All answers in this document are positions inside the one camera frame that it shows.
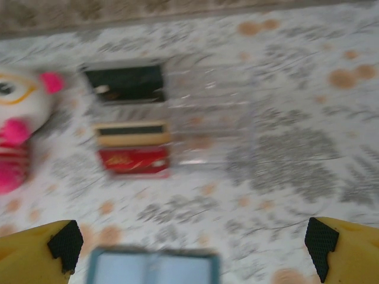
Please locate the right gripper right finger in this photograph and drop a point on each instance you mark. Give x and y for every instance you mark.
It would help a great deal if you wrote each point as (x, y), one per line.
(352, 254)

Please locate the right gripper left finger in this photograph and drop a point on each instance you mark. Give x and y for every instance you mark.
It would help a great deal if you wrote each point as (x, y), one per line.
(29, 257)

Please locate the blue-grey notebook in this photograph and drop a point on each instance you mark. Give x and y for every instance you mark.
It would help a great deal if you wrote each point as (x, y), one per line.
(148, 266)

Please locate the red box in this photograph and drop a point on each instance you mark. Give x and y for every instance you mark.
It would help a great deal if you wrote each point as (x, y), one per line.
(133, 161)

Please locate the gold plastic card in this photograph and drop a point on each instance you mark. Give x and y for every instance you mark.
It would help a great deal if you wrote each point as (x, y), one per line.
(133, 139)

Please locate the clear acrylic card stand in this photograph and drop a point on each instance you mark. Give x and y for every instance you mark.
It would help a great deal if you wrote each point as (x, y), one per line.
(207, 118)

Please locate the small black box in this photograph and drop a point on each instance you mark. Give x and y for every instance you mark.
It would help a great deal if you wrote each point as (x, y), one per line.
(124, 80)

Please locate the floral table cover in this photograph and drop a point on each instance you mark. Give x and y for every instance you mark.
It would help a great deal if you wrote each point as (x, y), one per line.
(266, 192)

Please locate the pink-eared plush doll with glasses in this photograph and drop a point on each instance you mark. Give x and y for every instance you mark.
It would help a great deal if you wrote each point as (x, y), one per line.
(17, 118)

